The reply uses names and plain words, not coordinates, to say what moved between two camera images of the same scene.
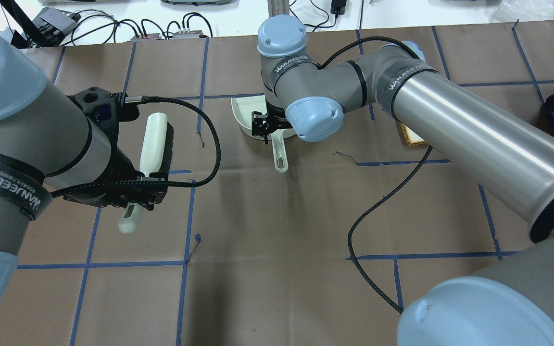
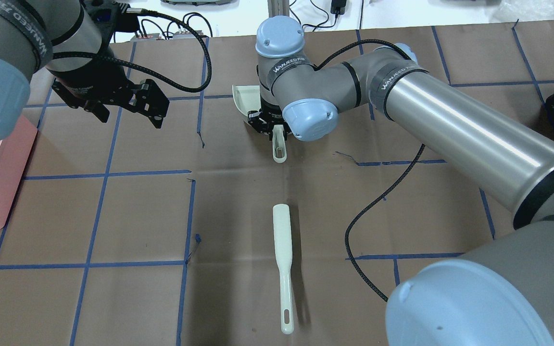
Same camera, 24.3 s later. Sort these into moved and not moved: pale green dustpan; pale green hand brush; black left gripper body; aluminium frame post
Moved: pale green hand brush; pale green dustpan; black left gripper body
Not moved: aluminium frame post
